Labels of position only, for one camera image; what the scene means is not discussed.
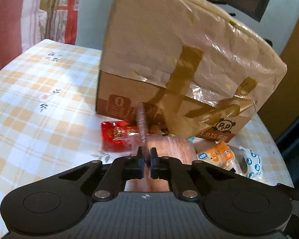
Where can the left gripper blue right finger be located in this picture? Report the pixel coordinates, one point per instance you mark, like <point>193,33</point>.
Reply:
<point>176,174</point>

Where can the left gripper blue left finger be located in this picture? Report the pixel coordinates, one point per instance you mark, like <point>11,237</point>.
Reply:
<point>113,177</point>

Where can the clear pink snack packet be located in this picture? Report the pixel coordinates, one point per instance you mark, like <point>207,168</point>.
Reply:
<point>148,137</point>

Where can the red snack packet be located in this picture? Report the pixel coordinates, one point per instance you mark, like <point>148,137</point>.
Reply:
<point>118,132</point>

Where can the orange white snack pack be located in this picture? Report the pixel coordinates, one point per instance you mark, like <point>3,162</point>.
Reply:
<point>219,155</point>

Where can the white blue patterned pack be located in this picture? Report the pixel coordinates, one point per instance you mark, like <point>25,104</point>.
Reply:
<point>250,163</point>

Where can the checkered yellow tablecloth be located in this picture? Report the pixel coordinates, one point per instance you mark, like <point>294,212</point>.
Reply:
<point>52,151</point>

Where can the cardboard box with plastic liner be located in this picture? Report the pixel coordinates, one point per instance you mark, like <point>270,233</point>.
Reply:
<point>198,71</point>

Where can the wooden door panel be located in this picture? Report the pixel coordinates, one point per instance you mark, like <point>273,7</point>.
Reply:
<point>282,108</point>

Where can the printed pink backdrop curtain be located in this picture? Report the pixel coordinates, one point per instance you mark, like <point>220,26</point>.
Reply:
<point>24,23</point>

